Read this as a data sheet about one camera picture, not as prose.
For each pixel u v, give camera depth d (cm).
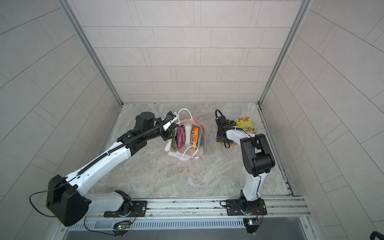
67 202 37
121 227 64
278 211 71
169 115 62
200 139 83
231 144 77
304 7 71
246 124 99
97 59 91
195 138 83
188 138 95
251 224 68
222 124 78
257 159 49
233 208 71
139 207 71
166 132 65
